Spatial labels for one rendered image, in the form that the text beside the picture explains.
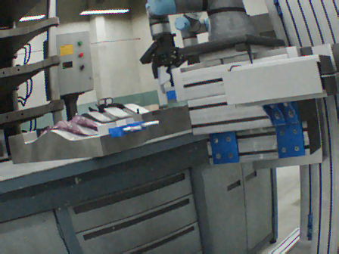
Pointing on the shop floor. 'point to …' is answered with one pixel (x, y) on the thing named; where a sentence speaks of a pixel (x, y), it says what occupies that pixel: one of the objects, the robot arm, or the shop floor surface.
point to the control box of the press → (72, 69)
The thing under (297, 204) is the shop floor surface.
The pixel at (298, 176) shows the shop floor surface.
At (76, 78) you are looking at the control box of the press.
